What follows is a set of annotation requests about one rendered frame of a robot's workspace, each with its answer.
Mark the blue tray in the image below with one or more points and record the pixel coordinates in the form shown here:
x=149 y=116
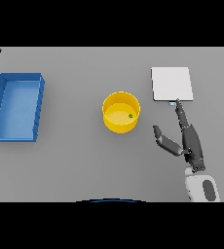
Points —
x=17 y=107

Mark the green nut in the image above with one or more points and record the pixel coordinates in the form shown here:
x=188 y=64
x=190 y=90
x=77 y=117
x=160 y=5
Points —
x=130 y=115

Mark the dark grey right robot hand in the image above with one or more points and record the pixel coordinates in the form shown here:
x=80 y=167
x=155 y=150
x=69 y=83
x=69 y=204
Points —
x=192 y=142

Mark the yellow bowl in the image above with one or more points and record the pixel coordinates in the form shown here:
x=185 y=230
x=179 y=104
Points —
x=120 y=113

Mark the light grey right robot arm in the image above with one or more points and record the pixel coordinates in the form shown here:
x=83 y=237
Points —
x=198 y=188

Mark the pale square measuring scale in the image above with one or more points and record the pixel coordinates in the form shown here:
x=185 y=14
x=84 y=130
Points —
x=171 y=83

